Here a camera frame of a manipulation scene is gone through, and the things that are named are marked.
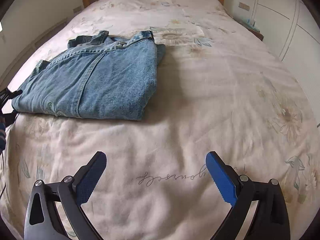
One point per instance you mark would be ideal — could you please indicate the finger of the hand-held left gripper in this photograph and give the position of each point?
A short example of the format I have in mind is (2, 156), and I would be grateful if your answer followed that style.
(11, 94)
(9, 118)

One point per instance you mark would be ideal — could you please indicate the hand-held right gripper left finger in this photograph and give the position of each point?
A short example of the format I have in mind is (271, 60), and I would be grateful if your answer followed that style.
(88, 182)

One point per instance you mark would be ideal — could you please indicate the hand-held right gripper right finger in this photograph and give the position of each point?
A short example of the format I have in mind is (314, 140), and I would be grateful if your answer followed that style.
(222, 180)

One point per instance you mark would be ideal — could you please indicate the blue denim jacket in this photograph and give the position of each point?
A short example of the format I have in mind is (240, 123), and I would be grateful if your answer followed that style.
(100, 80)

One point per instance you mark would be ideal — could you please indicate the bed with floral sheet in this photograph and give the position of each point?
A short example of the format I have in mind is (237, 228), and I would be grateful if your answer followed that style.
(200, 92)

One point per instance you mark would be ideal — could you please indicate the wooden bedside table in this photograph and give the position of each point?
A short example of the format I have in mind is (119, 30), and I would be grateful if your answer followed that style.
(255, 31)

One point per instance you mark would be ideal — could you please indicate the white wardrobe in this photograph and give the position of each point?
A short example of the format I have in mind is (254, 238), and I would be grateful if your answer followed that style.
(275, 5)

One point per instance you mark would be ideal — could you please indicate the beige wall socket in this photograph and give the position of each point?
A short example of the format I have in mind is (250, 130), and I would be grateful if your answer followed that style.
(77, 9)
(244, 6)

